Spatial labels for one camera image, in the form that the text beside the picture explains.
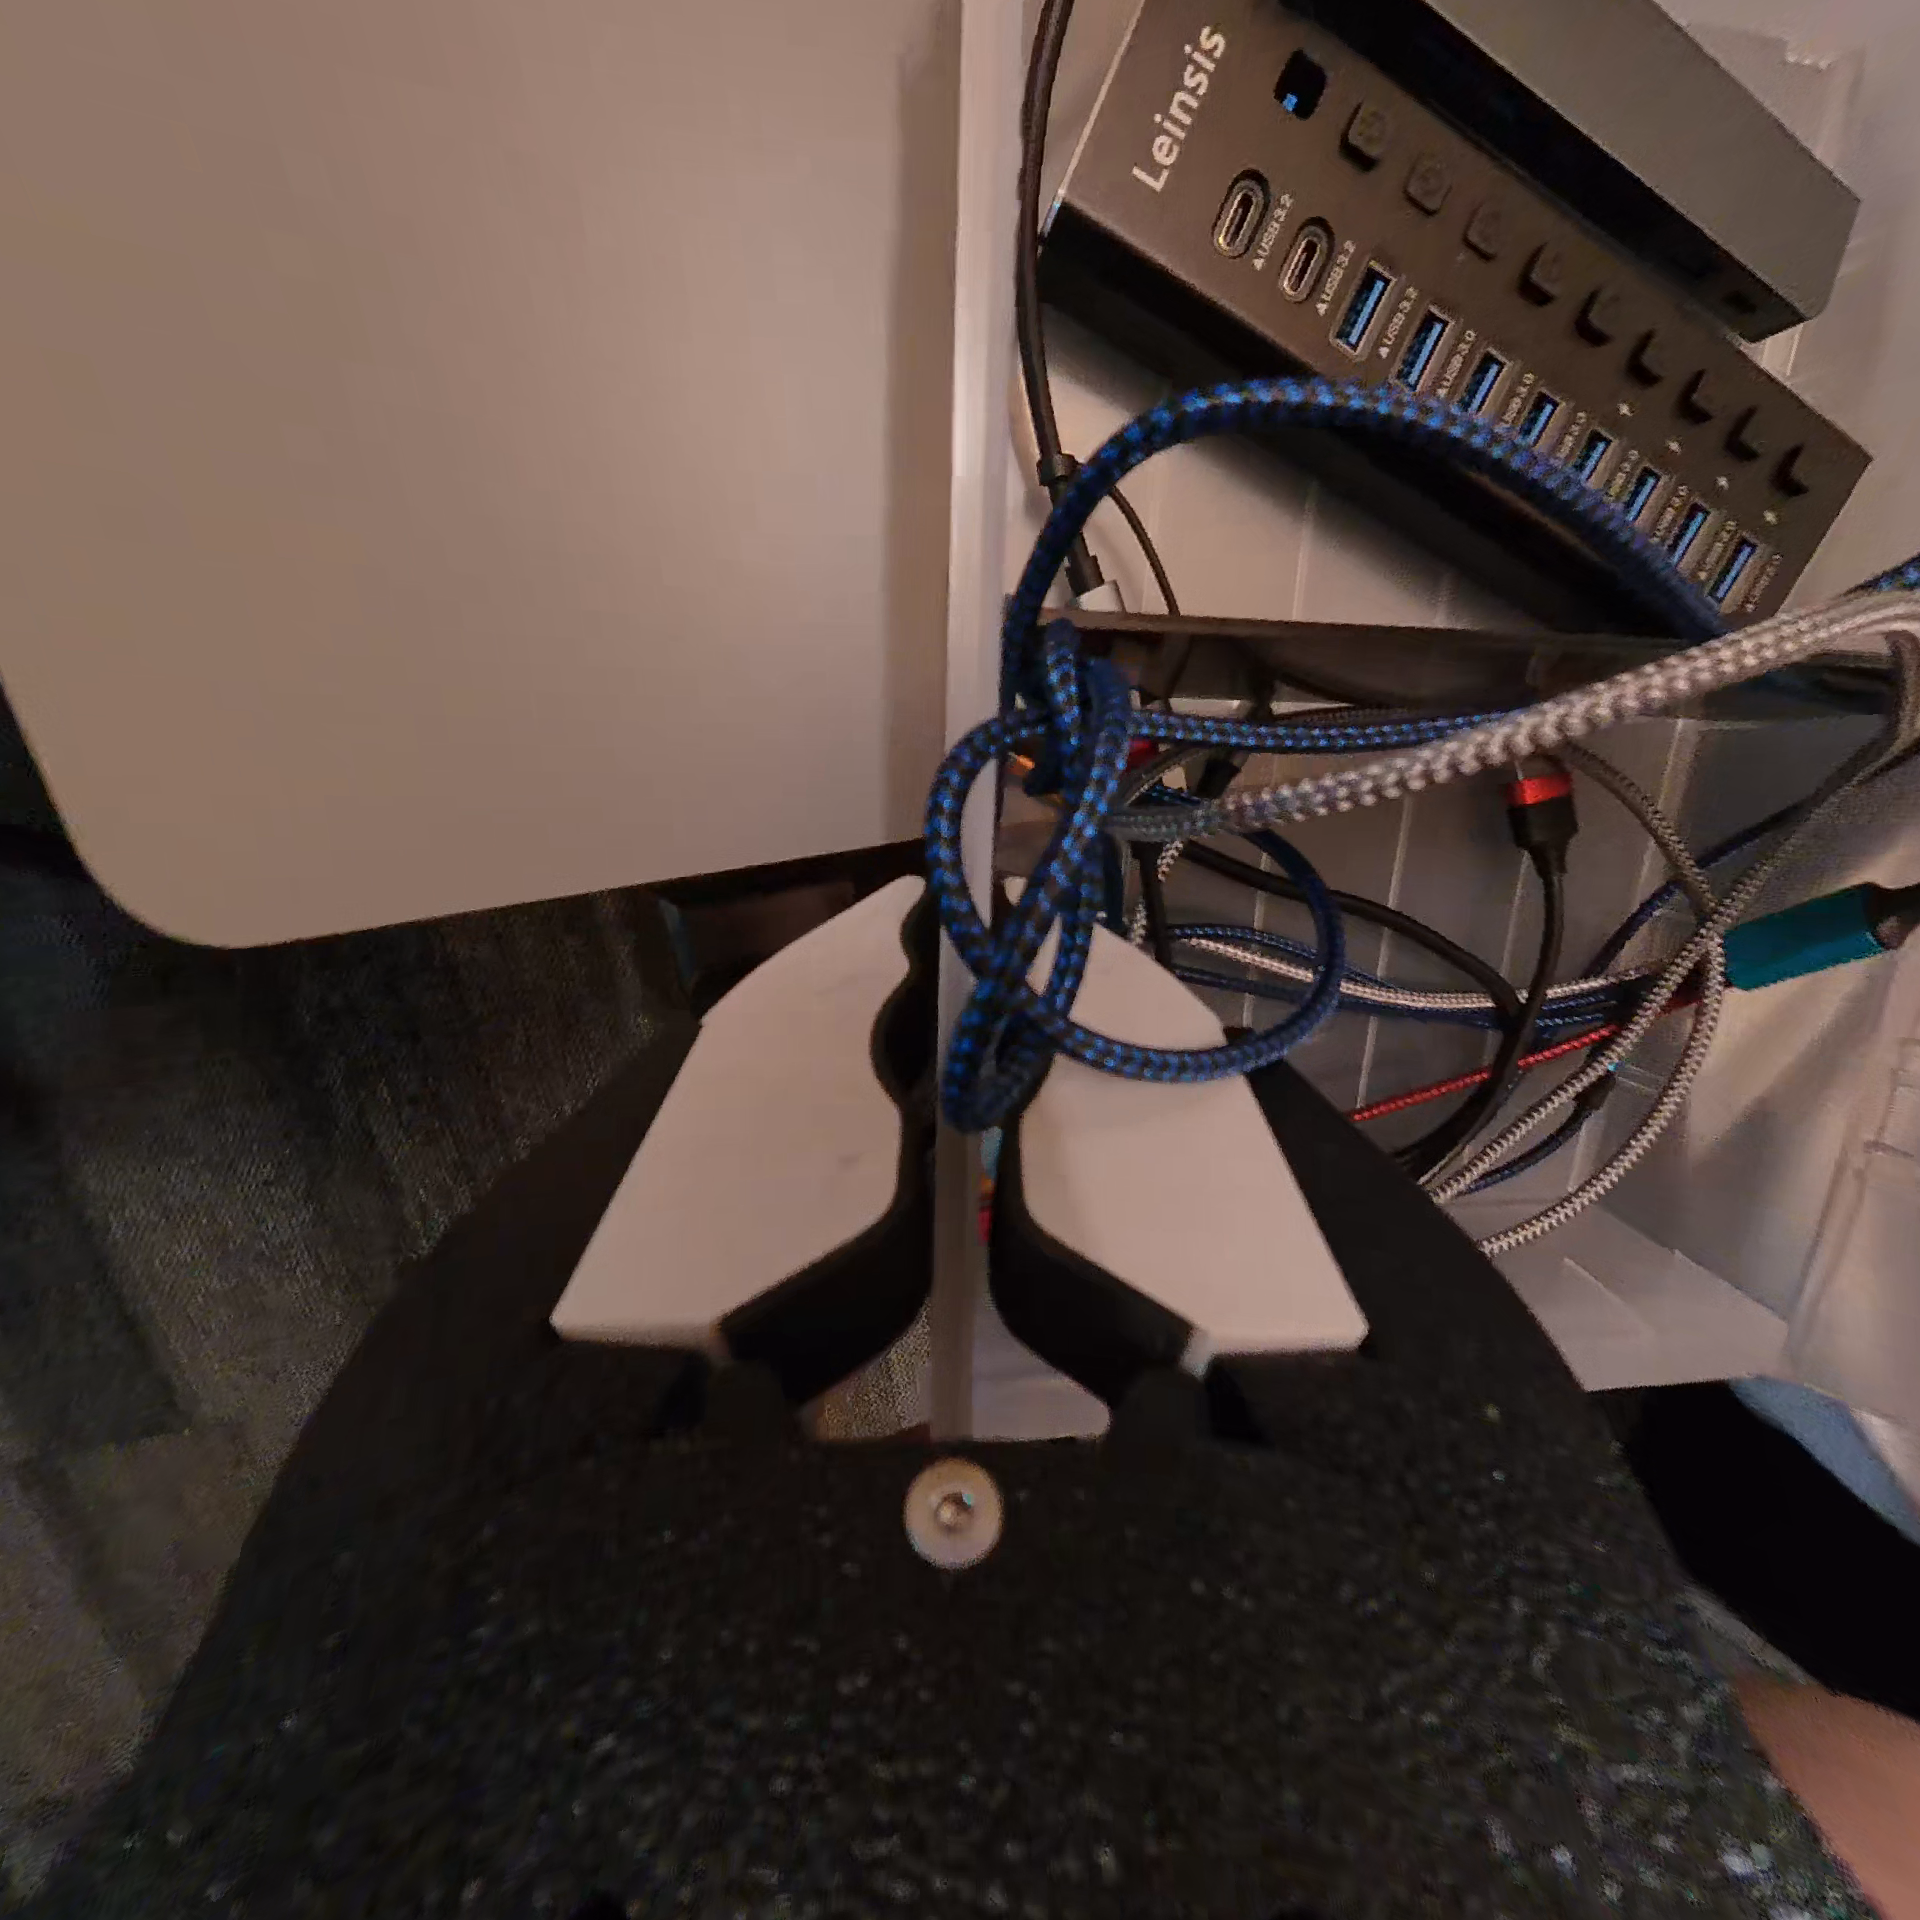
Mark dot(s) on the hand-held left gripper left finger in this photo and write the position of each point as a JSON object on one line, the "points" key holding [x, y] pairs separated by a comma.
{"points": [[721, 1169]]}

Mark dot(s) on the black usb hub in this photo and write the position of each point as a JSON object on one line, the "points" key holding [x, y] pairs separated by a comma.
{"points": [[1200, 123]]}

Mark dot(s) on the clear plastic bin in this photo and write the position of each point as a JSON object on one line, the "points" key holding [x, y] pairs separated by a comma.
{"points": [[1681, 1320]]}

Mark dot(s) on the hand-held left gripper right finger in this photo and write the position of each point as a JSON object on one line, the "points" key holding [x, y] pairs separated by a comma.
{"points": [[1233, 1198]]}

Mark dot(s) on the black bin divider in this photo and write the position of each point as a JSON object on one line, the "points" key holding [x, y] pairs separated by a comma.
{"points": [[1350, 643]]}

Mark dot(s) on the person in white shirt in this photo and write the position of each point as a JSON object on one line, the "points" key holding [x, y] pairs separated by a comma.
{"points": [[1876, 1261]]}

